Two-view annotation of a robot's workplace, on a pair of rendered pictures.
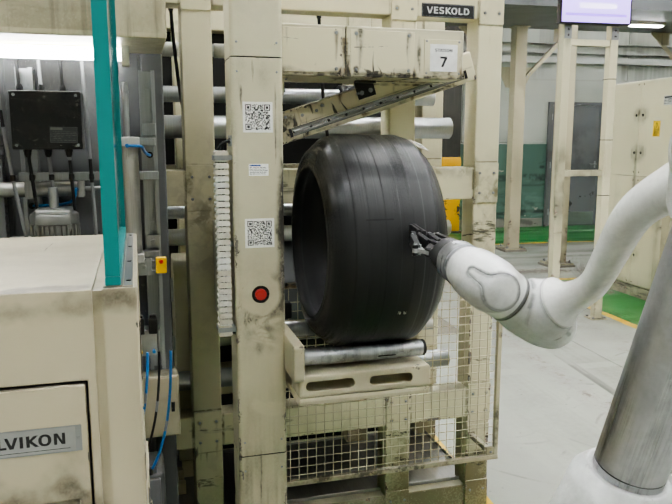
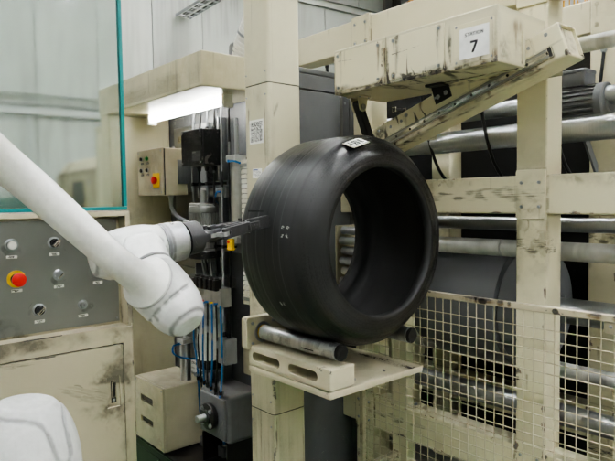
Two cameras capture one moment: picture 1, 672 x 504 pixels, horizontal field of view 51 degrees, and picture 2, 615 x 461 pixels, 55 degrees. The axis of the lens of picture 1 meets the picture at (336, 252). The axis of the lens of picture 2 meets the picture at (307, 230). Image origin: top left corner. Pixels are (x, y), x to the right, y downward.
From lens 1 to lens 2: 193 cm
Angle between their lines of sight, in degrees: 65
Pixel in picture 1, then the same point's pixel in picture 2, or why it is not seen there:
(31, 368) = not seen: outside the picture
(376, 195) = (263, 189)
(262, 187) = not seen: hidden behind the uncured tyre
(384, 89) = (459, 89)
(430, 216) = (287, 209)
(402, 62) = (432, 58)
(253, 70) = (253, 95)
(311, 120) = (397, 131)
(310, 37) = (360, 55)
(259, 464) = (260, 417)
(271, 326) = not seen: hidden behind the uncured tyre
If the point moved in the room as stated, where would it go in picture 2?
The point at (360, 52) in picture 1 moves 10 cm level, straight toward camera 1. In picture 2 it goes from (396, 58) to (366, 55)
